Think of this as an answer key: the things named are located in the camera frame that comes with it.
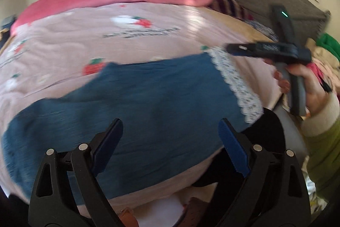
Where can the pink strawberry print bed sheet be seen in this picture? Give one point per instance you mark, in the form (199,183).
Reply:
(79,38)

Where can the striped pillow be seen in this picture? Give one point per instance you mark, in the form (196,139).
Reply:
(228,5)

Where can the blue denim pants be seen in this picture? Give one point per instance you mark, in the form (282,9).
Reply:
(146,115)

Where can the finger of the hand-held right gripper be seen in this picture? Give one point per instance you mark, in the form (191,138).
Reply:
(239,49)

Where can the beige bed sheet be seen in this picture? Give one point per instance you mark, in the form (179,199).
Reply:
(239,22)

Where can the pink garment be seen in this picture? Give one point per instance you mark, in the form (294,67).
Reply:
(326,74)

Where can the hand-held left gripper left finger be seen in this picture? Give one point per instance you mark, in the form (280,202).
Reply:
(107,147)

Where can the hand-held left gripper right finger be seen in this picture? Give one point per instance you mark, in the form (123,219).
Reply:
(233,147)

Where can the blue floral cloth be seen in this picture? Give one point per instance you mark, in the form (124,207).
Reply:
(263,30)

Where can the green garment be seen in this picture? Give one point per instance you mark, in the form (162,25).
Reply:
(330,44)

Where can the beige cloth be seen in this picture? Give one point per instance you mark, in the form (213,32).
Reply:
(317,51)

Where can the person's right hand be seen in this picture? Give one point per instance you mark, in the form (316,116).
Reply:
(313,91)

